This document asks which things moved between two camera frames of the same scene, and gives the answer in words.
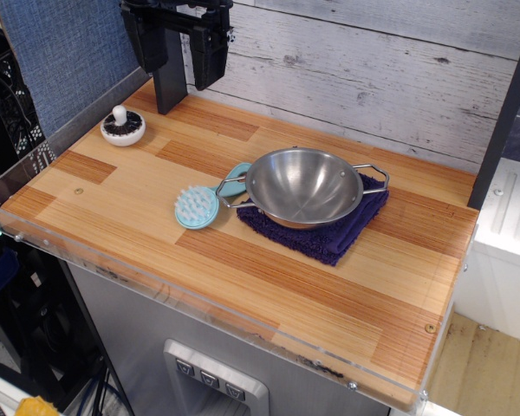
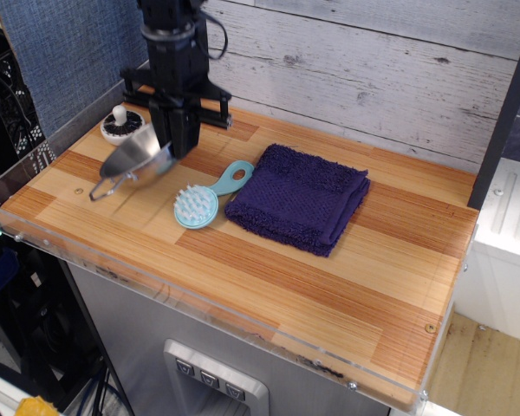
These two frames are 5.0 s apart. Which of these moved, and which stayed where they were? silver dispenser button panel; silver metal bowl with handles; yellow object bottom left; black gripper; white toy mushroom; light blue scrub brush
Moved: black gripper; silver metal bowl with handles
Stayed: white toy mushroom; silver dispenser button panel; yellow object bottom left; light blue scrub brush
